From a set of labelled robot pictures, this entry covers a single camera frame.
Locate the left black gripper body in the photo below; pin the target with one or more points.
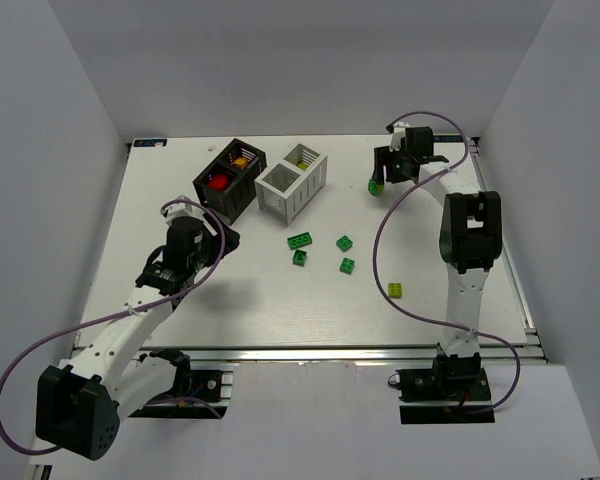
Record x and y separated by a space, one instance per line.
219 240

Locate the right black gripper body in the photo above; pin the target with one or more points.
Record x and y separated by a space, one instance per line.
389 163

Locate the green lime lego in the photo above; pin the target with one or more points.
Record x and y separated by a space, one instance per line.
374 188

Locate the red curved lego brick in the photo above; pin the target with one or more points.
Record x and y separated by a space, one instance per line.
219 182

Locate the orange long lego brick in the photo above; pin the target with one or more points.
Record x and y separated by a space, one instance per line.
240 162

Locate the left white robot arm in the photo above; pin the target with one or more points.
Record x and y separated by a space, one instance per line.
81 406

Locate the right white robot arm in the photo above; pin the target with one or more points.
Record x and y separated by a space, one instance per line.
470 239

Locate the right blue corner label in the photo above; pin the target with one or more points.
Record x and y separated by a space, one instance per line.
447 138

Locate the blue corner label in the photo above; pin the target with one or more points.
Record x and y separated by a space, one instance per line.
447 138
149 143

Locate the black slotted container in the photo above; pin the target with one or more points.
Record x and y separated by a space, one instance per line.
232 202

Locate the white slotted container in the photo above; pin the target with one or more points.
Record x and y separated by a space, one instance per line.
284 190

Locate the green upturned square lego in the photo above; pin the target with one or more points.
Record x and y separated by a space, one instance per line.
299 257

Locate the green long lego brick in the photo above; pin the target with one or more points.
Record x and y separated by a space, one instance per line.
299 241

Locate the green square lego upper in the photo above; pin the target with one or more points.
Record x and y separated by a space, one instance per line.
344 243

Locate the green square lego lower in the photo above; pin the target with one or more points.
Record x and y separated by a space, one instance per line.
347 266

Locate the left blue corner label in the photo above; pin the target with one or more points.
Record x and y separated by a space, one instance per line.
149 143

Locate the lime square lego brick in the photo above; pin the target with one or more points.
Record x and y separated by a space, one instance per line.
394 290

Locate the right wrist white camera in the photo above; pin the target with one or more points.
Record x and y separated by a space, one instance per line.
397 136

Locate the wrist white camera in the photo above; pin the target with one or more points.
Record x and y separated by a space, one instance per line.
181 206
397 136

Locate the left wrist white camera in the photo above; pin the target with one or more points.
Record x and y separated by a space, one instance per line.
181 206

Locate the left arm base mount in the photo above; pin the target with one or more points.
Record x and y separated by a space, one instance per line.
198 391

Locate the aluminium table front rail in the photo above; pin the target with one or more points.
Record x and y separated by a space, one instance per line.
218 355

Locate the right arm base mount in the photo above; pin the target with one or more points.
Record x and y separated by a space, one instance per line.
453 391

